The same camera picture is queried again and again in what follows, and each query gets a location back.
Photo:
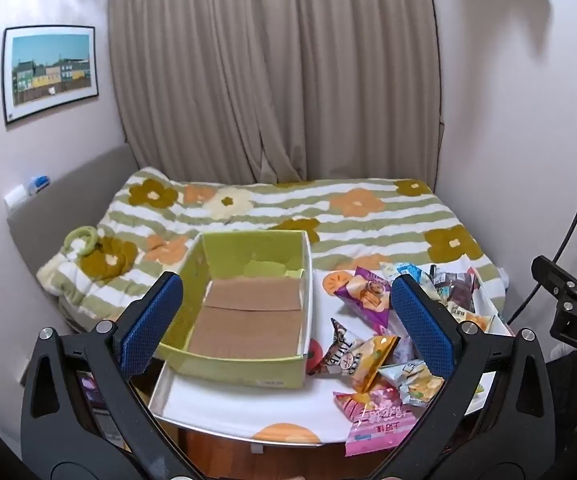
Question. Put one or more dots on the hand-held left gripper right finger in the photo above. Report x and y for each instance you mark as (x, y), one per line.
(423, 330)

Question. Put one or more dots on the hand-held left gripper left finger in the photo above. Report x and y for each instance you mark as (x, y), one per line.
(153, 325)

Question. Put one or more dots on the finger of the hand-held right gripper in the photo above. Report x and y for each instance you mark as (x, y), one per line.
(550, 275)

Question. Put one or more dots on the white orange cake packet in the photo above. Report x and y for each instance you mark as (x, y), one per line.
(470, 319)

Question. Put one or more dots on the green cardboard box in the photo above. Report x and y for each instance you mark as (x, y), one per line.
(248, 365)

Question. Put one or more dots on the dark purple snack packet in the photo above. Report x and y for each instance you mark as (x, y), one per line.
(456, 287)

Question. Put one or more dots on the light blue cookie packet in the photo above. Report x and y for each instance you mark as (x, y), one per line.
(413, 385)

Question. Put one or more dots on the yellow orange snack packet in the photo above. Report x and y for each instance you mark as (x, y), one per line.
(373, 360)

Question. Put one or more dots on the blue white snack packet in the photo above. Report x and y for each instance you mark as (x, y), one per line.
(403, 269)

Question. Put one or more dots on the brown triangular snack packet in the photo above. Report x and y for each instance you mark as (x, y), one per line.
(338, 350)

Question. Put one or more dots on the pink snack packet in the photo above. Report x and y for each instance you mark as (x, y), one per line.
(373, 420)

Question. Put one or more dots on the floral striped blanket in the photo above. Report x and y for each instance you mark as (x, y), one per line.
(368, 225)

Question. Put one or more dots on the grey headboard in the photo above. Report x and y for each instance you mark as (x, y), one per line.
(68, 195)

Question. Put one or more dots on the blue white plug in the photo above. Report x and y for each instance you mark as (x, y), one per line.
(39, 185)

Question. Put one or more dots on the beige curtain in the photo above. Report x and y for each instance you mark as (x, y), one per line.
(268, 60)

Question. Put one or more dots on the white wall socket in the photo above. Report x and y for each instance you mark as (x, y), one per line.
(16, 196)

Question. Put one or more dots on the framed wall picture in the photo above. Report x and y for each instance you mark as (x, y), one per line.
(51, 75)

